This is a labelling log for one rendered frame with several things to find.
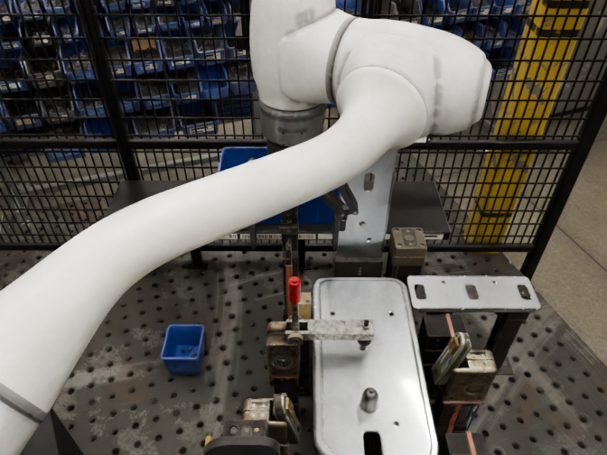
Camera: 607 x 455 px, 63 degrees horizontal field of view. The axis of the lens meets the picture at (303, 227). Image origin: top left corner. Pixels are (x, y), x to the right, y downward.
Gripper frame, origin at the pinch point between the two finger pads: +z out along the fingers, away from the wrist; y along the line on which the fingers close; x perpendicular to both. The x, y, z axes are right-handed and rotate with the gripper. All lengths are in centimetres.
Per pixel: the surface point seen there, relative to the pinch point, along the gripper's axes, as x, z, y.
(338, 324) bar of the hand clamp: 0.4, 23.4, 8.5
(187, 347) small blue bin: 21, 60, -31
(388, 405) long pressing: -12.9, 30.8, 17.8
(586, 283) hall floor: 108, 129, 144
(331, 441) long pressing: -19.7, 30.9, 6.6
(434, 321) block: 8.2, 32.6, 31.0
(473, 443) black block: -19.6, 31.8, 32.4
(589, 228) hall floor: 149, 129, 163
